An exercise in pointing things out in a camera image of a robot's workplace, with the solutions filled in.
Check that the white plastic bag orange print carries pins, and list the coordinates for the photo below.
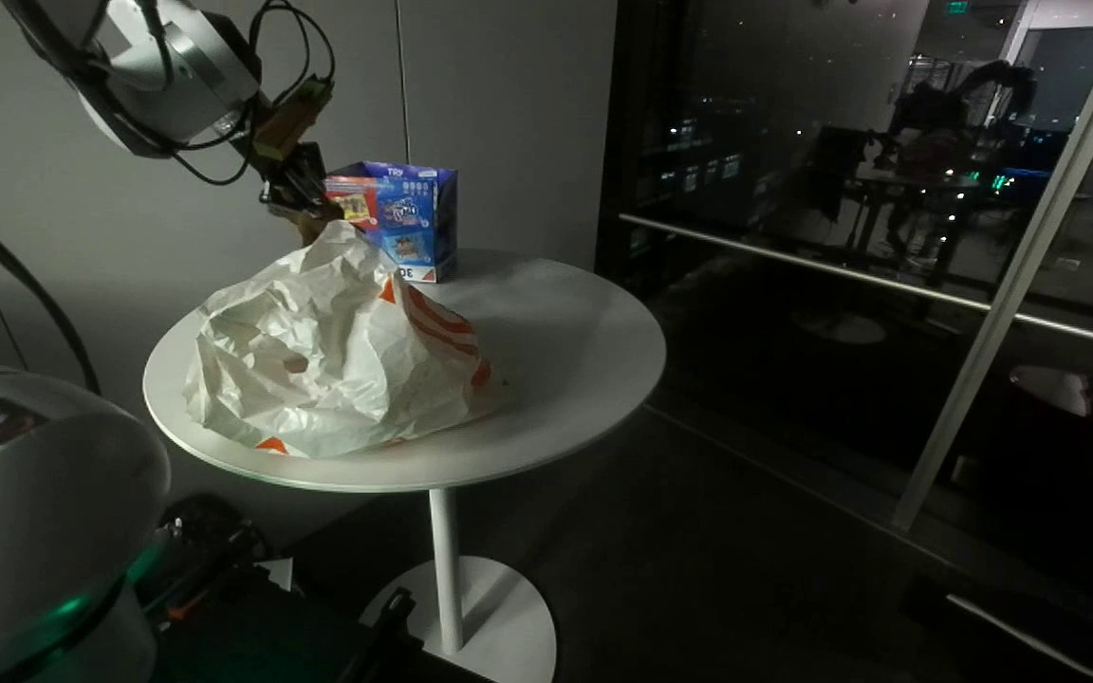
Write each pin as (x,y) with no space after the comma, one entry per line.
(322,354)

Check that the grey window rail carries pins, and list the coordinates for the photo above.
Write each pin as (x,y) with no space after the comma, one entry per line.
(851,270)

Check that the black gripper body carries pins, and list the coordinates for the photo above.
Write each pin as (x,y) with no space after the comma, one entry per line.
(291,174)

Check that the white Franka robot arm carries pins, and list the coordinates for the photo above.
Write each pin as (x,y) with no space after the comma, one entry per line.
(27,506)

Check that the white table pedestal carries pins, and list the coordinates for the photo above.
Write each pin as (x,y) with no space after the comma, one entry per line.
(444,581)

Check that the yellow wrist camera bar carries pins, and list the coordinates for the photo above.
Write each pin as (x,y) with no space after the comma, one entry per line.
(295,113)

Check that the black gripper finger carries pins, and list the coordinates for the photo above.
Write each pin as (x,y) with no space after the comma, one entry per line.
(324,215)
(291,216)

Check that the grey window mullion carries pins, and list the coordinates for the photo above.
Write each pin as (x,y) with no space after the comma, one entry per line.
(1014,279)

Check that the blue snack variety box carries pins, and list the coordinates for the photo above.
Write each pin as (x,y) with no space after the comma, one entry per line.
(417,215)

